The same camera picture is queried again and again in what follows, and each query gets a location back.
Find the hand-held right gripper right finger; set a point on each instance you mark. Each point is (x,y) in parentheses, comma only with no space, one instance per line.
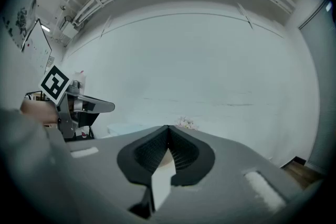
(231,186)

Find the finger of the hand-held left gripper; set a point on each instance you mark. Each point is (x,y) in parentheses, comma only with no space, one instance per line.
(103,107)

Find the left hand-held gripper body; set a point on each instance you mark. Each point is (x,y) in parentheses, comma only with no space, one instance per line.
(53,84)

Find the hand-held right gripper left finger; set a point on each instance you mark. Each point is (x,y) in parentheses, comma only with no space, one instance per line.
(105,178)

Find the person's left forearm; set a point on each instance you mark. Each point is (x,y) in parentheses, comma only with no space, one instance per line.
(39,112)

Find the pink flower plant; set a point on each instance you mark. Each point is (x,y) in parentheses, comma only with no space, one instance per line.
(186,122)

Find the person's gray shirt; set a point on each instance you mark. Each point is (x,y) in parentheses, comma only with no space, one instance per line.
(23,165)

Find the frosted glass partition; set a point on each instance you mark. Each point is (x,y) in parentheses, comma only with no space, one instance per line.
(323,86)

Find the white wall board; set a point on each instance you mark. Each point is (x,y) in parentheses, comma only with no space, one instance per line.
(36,47)

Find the white wall-mounted box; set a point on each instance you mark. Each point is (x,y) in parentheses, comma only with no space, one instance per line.
(69,30)

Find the black wall decoration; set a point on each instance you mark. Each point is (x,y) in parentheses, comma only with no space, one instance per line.
(19,18)

